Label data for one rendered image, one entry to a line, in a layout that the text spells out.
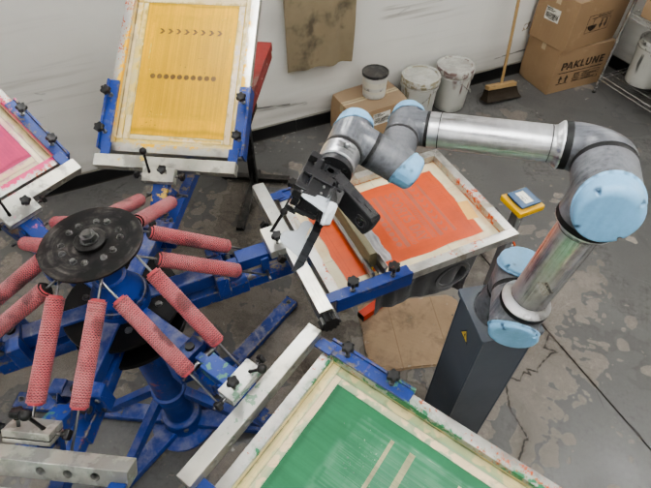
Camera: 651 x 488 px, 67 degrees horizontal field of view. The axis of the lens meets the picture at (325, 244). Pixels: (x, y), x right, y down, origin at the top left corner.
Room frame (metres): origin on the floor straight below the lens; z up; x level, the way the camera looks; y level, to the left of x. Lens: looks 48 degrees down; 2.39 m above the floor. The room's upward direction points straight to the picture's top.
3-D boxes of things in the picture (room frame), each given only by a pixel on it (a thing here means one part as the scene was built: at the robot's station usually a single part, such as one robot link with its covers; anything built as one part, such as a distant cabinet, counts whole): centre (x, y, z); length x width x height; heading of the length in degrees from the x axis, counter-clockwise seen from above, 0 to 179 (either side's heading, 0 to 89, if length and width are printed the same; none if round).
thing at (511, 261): (0.80, -0.50, 1.37); 0.13 x 0.12 x 0.14; 163
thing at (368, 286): (1.05, -0.17, 0.98); 0.30 x 0.05 x 0.07; 114
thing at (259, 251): (1.17, 0.24, 1.02); 0.17 x 0.06 x 0.05; 114
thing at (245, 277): (1.23, 0.12, 0.89); 1.24 x 0.06 x 0.06; 114
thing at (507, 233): (1.41, -0.27, 0.97); 0.79 x 0.58 x 0.04; 114
